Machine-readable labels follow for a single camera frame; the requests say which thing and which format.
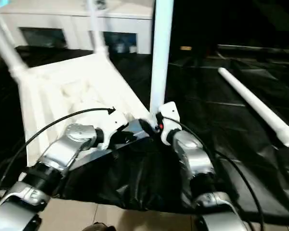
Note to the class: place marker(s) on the white plastic table leg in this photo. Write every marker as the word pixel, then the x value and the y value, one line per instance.
pixel 161 53
pixel 97 29
pixel 255 103
pixel 7 48

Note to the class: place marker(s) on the white plastic table top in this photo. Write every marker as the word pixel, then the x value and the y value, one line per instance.
pixel 62 86

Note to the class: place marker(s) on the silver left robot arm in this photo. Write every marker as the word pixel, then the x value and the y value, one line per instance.
pixel 67 144

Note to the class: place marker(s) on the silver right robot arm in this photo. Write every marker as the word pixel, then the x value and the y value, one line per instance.
pixel 192 154

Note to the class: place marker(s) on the black plastic mat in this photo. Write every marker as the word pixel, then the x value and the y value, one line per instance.
pixel 135 183

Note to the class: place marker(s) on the small yellow label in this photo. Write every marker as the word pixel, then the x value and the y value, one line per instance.
pixel 185 48

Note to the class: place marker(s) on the white cabinet with glass doors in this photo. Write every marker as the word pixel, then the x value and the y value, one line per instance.
pixel 62 21

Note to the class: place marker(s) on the dark object on cabinet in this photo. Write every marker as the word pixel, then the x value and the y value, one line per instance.
pixel 101 4

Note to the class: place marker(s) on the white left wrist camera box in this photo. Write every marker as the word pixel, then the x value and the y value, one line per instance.
pixel 116 122

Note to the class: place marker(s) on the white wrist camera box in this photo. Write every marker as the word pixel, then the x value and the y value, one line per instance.
pixel 169 113
pixel 116 122

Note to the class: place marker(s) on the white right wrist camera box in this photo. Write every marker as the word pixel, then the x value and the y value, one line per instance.
pixel 169 113

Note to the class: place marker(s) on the black horizontal rail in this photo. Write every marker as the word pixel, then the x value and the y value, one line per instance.
pixel 260 49

